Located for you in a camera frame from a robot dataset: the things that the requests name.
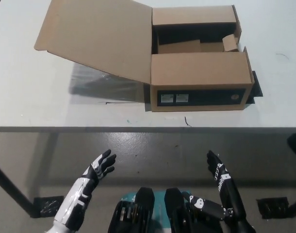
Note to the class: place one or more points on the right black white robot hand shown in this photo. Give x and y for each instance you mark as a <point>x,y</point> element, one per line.
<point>229,191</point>

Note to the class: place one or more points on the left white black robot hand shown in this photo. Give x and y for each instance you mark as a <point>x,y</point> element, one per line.
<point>76,199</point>

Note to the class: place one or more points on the brown cardboard storage box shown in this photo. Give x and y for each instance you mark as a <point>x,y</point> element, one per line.
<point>199,70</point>

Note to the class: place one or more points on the black floor tape patch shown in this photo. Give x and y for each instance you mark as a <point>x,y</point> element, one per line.
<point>49,206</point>
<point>271,206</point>

